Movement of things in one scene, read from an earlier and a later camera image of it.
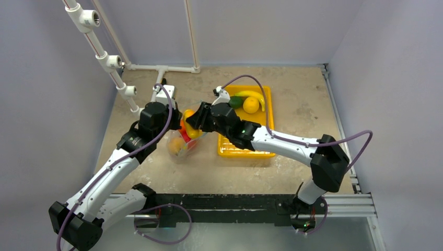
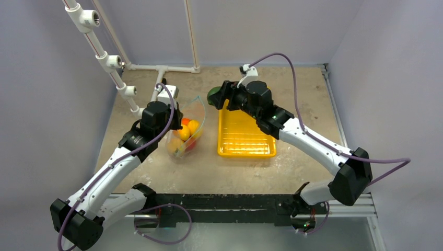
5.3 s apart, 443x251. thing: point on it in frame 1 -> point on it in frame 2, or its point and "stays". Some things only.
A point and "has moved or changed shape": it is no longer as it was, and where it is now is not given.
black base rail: x=167 y=207 stays
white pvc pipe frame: x=84 y=22 stays
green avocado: x=236 y=102 has moved or changed shape
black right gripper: x=199 y=117 -> x=226 y=94
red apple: x=185 y=135 -> x=191 y=145
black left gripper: x=177 y=115 stays
